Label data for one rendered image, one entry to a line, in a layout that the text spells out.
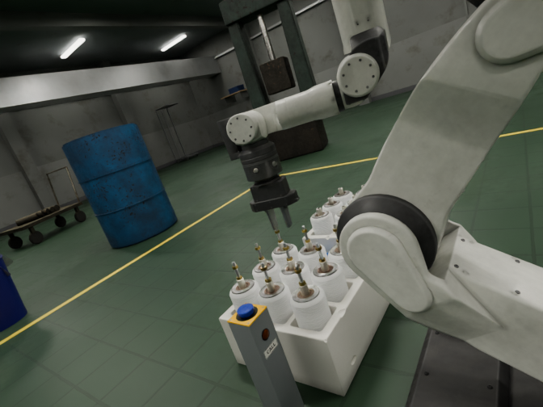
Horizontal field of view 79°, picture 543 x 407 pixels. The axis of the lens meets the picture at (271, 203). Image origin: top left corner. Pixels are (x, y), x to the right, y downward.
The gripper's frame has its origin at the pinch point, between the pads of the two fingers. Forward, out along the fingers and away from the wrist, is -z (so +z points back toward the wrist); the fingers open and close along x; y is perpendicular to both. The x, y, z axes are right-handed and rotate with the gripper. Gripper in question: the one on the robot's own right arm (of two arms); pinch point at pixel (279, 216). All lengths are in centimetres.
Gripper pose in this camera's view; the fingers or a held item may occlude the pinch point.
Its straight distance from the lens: 82.3
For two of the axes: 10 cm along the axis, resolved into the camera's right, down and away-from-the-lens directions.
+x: -9.0, 2.0, 3.9
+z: -3.1, -9.1, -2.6
